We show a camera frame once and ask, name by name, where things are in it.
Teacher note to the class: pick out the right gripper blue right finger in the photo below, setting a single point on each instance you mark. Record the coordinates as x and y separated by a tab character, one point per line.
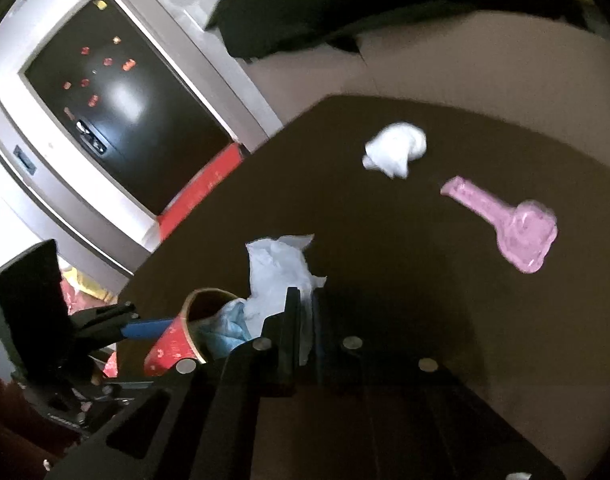
339	353

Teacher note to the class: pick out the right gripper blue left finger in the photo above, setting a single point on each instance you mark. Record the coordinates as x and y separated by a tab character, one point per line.
289	341

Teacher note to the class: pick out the white plastic wrapper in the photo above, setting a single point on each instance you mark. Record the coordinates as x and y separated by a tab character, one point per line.
277	264

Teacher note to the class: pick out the red paper cup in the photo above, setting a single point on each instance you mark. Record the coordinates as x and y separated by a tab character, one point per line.
209	326

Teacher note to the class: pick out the pink plastic scoop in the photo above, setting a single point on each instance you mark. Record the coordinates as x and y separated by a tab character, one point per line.
524	233

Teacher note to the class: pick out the red floor mat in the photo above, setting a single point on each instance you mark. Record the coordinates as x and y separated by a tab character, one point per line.
201	185

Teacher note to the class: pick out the dark brown low table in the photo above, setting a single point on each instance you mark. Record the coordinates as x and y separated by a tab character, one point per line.
422	272

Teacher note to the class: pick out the crumpled white tissue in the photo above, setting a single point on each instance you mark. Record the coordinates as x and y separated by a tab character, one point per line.
393	148

